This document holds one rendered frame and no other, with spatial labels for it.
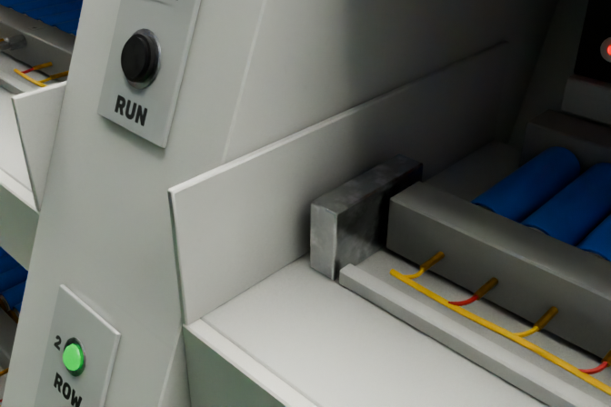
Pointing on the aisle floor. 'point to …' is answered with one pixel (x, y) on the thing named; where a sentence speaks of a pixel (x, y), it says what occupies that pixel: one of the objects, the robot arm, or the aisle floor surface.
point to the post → (249, 114)
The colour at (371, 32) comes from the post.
